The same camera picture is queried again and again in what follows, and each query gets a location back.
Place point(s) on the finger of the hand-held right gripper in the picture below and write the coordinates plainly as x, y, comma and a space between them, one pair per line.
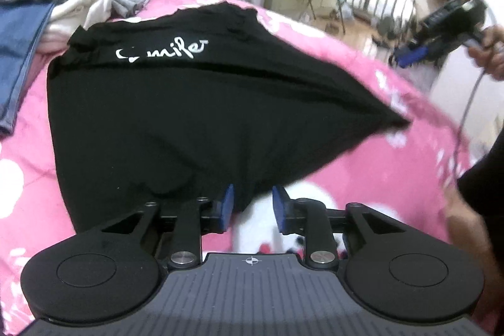
411, 55

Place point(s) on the person's black clothing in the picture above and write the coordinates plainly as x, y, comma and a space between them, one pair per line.
484, 162

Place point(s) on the pink floral blanket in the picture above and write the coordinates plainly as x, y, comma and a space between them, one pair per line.
374, 182

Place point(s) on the black t-shirt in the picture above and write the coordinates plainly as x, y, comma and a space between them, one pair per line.
177, 115

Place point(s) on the person's right hand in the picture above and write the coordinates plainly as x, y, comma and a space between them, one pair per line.
492, 52

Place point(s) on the blue jeans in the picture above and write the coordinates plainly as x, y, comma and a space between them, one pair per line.
19, 56

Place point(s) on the cream white sweater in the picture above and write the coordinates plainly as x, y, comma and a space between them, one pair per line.
82, 11

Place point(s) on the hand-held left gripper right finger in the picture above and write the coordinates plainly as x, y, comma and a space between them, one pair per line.
280, 208

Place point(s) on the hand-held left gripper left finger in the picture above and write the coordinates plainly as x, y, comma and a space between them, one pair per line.
227, 208

